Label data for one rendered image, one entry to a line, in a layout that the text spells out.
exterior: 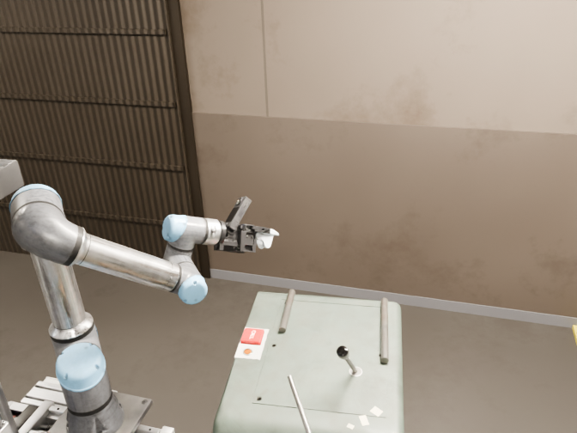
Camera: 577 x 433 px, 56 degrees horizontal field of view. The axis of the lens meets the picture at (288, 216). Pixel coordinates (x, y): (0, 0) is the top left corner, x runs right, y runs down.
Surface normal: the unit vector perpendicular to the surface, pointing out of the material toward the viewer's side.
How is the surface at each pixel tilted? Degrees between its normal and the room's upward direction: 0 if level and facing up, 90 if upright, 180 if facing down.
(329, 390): 0
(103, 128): 90
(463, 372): 0
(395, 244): 90
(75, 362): 8
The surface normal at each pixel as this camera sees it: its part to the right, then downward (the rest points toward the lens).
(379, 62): -0.27, 0.46
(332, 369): -0.03, -0.88
